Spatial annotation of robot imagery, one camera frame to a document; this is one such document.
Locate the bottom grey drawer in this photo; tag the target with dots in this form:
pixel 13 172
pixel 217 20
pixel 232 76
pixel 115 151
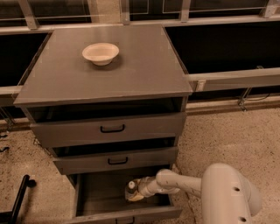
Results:
pixel 100 199

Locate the black metal bar stand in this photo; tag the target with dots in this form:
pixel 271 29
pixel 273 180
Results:
pixel 10 217

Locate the clear plastic water bottle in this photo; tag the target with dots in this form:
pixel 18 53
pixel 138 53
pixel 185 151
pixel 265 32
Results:
pixel 131 190

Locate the top grey drawer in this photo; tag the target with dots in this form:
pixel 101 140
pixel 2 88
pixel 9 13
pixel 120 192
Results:
pixel 108 130

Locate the grey drawer cabinet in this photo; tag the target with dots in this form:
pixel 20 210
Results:
pixel 148 73

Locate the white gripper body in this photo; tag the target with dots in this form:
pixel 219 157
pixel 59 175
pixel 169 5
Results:
pixel 142 186

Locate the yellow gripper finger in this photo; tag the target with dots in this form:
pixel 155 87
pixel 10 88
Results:
pixel 136 198

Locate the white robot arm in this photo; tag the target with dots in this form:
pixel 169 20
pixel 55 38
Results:
pixel 227 197

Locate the middle grey drawer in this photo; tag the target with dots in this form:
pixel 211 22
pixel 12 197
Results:
pixel 116 160

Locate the grey drawer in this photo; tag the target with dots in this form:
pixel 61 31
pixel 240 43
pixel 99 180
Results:
pixel 100 199
pixel 108 130
pixel 116 160

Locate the metal railing frame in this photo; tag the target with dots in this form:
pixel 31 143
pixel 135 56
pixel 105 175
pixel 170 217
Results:
pixel 219 45

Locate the white paper bowl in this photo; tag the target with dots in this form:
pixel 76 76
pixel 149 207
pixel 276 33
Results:
pixel 100 54

